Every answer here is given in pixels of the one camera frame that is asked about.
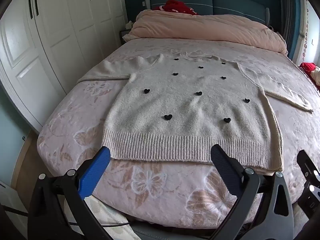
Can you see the bed with pink floral sheet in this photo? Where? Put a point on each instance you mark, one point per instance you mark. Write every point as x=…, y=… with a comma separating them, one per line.
x=175, y=195

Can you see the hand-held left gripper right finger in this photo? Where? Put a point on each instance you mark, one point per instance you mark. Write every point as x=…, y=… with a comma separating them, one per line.
x=225, y=167

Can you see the blue curtain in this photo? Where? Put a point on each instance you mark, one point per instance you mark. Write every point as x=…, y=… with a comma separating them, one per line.
x=291, y=17

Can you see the white wardrobe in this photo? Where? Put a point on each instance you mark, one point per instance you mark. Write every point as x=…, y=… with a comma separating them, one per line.
x=45, y=42

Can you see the tissue box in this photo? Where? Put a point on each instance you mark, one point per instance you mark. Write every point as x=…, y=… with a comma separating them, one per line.
x=129, y=25

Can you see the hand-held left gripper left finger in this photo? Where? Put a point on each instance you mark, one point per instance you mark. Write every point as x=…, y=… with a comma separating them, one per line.
x=95, y=172

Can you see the red cloth with white print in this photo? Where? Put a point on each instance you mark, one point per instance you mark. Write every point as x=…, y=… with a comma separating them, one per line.
x=178, y=7

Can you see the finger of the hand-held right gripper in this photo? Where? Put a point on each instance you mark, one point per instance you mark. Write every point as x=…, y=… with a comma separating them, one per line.
x=306, y=165

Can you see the pink duvet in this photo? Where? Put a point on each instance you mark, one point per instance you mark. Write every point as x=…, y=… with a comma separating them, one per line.
x=200, y=26

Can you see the dark nightstand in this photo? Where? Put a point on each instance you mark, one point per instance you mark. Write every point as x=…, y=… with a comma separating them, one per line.
x=123, y=36

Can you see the red plush cloth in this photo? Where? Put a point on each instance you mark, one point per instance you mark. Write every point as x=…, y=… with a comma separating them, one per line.
x=308, y=68

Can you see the blue padded headboard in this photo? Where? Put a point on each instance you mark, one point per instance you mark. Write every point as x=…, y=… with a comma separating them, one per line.
x=220, y=1

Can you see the cream sweater with black hearts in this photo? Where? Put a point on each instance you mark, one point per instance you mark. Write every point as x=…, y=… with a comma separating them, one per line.
x=190, y=105

